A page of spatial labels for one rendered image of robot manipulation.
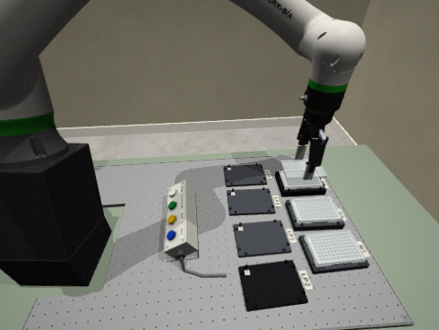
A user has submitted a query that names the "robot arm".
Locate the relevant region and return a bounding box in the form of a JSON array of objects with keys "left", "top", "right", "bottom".
[{"left": 0, "top": 0, "right": 366, "bottom": 169}]

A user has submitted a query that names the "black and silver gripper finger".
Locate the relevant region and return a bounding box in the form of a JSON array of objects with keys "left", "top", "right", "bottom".
[
  {"left": 295, "top": 115, "right": 310, "bottom": 160},
  {"left": 303, "top": 127, "right": 329, "bottom": 180}
]

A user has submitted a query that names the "white button panel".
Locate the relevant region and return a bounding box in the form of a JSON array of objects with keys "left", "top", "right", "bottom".
[{"left": 164, "top": 180, "right": 227, "bottom": 277}]

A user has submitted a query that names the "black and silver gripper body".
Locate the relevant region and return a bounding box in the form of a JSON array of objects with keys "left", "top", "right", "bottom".
[{"left": 304, "top": 106, "right": 334, "bottom": 138}]

